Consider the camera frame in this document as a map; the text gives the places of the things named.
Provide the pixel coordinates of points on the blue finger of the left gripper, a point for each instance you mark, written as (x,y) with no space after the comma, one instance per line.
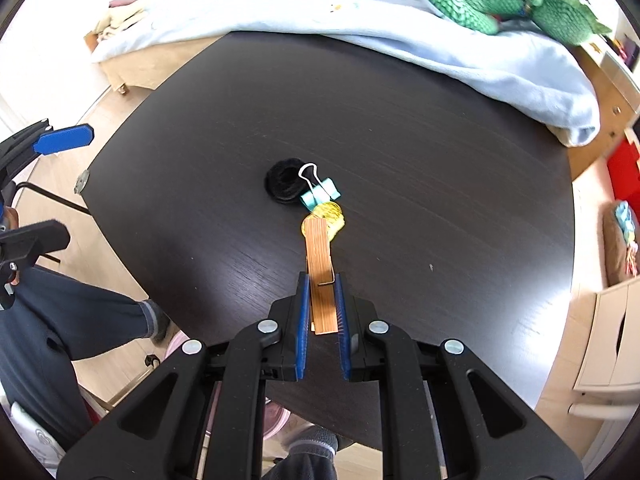
(55,141)

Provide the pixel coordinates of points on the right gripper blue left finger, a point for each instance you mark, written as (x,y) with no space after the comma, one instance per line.
(302,324)

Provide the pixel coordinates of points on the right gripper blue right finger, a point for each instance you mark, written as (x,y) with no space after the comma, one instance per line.
(342,328)

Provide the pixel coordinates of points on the wooden clothespin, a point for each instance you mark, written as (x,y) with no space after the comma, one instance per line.
(320,272)

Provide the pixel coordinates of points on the yellow tape roll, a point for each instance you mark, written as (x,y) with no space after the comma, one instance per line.
(332,214)

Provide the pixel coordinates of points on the teal binder clip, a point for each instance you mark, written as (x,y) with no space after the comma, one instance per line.
(320,191)

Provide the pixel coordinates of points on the black hair scrunchie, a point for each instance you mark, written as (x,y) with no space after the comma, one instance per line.
(283,183)

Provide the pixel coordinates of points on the pink trash bin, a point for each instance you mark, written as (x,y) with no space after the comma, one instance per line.
(240,413)

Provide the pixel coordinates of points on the folded beige towels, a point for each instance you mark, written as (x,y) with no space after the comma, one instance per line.
(120,15)

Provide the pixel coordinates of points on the black wooden table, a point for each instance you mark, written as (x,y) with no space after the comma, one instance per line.
(458,209)

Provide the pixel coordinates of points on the light blue blanket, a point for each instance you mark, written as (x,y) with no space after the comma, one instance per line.
(523,68)

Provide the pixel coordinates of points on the white drawer cabinet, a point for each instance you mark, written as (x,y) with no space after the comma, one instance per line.
(608,379)

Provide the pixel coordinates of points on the brown pet bed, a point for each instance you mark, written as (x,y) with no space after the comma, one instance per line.
(618,268)

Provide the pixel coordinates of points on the red storage box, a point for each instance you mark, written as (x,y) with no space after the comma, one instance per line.
(623,168)

